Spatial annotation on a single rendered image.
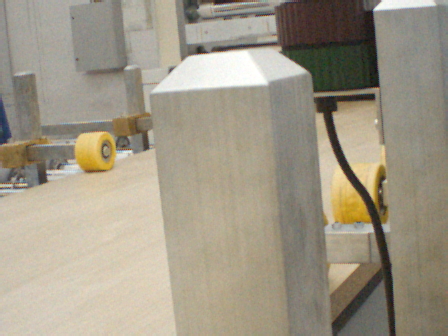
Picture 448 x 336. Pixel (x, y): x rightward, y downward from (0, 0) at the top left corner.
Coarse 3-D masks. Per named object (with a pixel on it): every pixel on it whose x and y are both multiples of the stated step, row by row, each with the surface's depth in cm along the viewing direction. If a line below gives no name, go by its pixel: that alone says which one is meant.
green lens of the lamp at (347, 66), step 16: (320, 48) 46; (336, 48) 46; (352, 48) 46; (368, 48) 46; (304, 64) 47; (320, 64) 46; (336, 64) 46; (352, 64) 46; (368, 64) 46; (320, 80) 46; (336, 80) 46; (352, 80) 46; (368, 80) 46
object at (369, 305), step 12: (372, 276) 113; (372, 288) 113; (384, 288) 119; (360, 300) 108; (372, 300) 113; (384, 300) 119; (348, 312) 103; (360, 312) 108; (372, 312) 113; (384, 312) 119; (336, 324) 99; (348, 324) 103; (360, 324) 108; (372, 324) 113; (384, 324) 119
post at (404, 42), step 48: (384, 0) 46; (432, 0) 45; (384, 48) 46; (432, 48) 45; (384, 96) 46; (432, 96) 45; (384, 144) 47; (432, 144) 46; (432, 192) 46; (432, 240) 46; (432, 288) 47
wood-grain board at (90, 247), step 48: (48, 192) 160; (96, 192) 154; (144, 192) 149; (0, 240) 120; (48, 240) 118; (96, 240) 115; (144, 240) 112; (0, 288) 94; (48, 288) 93; (96, 288) 91; (144, 288) 90; (336, 288) 83
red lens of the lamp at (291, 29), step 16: (336, 0) 45; (352, 0) 46; (368, 0) 46; (288, 16) 47; (304, 16) 46; (320, 16) 46; (336, 16) 46; (352, 16) 46; (368, 16) 46; (288, 32) 47; (304, 32) 46; (320, 32) 46; (336, 32) 46; (352, 32) 46; (368, 32) 46
